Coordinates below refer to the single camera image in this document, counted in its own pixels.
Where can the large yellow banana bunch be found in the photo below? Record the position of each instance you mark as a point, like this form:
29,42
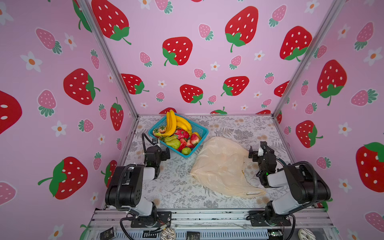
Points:
171,124

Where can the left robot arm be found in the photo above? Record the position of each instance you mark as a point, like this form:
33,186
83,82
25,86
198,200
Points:
125,189

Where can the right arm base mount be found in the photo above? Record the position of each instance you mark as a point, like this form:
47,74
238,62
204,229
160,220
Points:
267,219

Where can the teal plastic basket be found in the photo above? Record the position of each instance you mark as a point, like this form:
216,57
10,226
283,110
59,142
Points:
159,128

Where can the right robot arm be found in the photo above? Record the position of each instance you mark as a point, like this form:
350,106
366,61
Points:
306,186

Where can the red peach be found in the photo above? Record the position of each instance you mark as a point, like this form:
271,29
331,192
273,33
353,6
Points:
195,138

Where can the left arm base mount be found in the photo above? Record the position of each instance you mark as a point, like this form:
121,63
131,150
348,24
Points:
153,221

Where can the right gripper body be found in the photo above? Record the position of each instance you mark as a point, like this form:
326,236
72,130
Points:
259,153

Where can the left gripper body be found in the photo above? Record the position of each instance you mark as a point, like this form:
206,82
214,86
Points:
163,153

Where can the red dragon fruit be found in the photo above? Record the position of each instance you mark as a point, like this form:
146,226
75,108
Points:
182,134

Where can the aluminium rail frame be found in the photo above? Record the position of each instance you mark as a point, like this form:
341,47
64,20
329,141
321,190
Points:
216,224

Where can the small yellow banana bunch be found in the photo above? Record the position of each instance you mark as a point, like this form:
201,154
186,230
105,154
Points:
183,124

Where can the beige plastic bag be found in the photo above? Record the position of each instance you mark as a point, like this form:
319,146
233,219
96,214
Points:
220,167

